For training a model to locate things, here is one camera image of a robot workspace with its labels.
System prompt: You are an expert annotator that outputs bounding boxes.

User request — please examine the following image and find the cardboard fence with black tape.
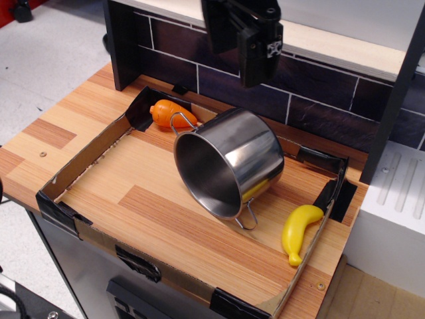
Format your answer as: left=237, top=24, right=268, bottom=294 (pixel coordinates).
left=36, top=87, right=355, bottom=318

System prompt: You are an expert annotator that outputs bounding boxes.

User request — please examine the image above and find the black oven control panel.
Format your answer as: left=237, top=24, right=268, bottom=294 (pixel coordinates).
left=106, top=280, right=217, bottom=318

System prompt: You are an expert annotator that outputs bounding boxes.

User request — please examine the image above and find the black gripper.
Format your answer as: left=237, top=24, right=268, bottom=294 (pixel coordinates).
left=201, top=0, right=284, bottom=88

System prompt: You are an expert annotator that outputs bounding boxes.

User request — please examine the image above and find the orange toy carrot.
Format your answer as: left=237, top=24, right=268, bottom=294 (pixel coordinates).
left=149, top=99, right=198, bottom=128

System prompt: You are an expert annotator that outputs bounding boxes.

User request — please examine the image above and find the stainless steel pot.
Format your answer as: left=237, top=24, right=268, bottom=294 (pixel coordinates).
left=173, top=108, right=284, bottom=230

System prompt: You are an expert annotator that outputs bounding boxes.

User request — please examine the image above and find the yellow toy banana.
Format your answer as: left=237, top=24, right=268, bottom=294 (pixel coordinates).
left=281, top=205, right=324, bottom=266

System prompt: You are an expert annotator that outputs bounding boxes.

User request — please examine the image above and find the black chair caster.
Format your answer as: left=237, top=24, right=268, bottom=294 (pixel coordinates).
left=9, top=0, right=33, bottom=23

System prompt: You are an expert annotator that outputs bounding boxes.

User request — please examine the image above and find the dark brick backsplash shelf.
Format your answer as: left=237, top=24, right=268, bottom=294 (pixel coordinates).
left=104, top=1, right=424, bottom=182

